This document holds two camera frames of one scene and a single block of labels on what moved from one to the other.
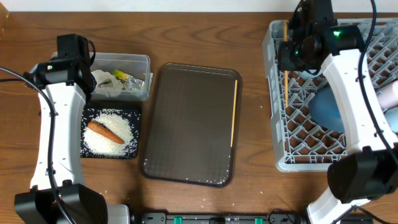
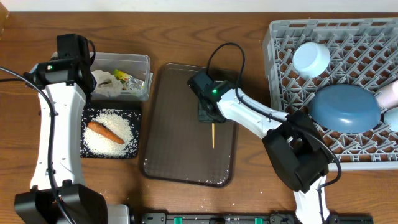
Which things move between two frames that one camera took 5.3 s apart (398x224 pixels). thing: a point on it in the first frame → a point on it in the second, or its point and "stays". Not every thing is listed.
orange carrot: (101, 130) stays
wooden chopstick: (234, 112) → (212, 129)
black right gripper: (284, 63) → (202, 115)
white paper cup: (389, 98) stays
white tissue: (106, 84) stays
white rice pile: (119, 125) stays
